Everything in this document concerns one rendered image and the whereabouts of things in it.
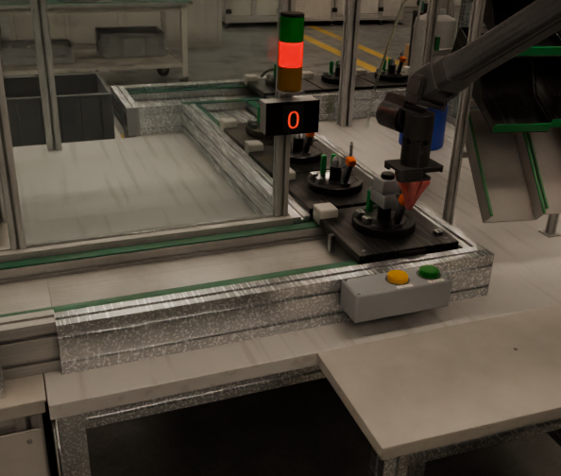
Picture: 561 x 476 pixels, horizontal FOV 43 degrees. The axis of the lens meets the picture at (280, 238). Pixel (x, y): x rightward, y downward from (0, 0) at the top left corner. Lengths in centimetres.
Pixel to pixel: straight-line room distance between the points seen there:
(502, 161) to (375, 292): 53
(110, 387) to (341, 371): 40
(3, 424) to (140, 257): 45
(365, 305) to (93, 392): 51
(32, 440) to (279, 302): 49
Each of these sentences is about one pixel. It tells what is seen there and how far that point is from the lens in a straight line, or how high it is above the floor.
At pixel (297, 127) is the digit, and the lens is 152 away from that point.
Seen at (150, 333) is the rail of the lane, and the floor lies 91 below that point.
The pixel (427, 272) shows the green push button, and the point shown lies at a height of 97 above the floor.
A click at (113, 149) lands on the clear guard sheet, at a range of 148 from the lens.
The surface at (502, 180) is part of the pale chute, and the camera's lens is 169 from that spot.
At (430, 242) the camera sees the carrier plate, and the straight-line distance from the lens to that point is 154.
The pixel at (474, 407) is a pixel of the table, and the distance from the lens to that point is 126.
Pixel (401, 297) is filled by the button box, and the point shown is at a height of 94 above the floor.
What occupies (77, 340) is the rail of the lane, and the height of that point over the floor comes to 92.
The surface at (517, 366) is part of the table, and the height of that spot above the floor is 86.
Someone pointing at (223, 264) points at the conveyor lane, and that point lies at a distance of 151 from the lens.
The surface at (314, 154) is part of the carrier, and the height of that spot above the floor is 99.
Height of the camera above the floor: 161
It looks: 25 degrees down
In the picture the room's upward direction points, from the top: 2 degrees clockwise
